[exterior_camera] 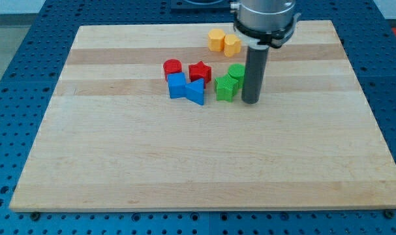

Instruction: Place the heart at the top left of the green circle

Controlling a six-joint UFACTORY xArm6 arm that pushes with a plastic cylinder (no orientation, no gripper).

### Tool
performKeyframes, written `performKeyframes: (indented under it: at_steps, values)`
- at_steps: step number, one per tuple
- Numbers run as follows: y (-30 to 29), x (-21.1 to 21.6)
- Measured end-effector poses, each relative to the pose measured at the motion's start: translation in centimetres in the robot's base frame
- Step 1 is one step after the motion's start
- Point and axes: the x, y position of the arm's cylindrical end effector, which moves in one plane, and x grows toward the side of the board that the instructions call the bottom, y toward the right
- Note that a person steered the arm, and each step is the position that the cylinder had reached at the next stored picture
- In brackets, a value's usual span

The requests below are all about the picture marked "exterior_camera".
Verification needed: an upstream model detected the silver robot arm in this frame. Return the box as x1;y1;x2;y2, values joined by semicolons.
230;0;301;50

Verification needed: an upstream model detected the yellow heart block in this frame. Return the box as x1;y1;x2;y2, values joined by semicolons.
224;34;241;57

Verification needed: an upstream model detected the blue triangle block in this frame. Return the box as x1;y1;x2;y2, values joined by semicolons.
185;78;205;105

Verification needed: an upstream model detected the blue cube block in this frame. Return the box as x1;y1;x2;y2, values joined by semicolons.
167;72;186;99

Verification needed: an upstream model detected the green star block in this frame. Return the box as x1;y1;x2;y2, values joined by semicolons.
215;74;239;102

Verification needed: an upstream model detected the red star block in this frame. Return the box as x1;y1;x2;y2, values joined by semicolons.
189;61;212;87

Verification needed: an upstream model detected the light wooden board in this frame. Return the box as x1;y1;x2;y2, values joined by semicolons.
10;20;396;212

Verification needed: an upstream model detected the red cylinder block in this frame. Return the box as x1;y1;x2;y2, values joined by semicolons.
162;59;183;81

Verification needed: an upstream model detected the green cylinder block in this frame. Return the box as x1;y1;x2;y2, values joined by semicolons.
228;63;245;89

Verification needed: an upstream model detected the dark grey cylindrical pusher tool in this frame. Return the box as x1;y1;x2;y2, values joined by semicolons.
241;47;269;104

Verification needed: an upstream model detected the yellow hexagon block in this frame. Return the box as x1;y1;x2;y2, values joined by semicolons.
207;28;226;52

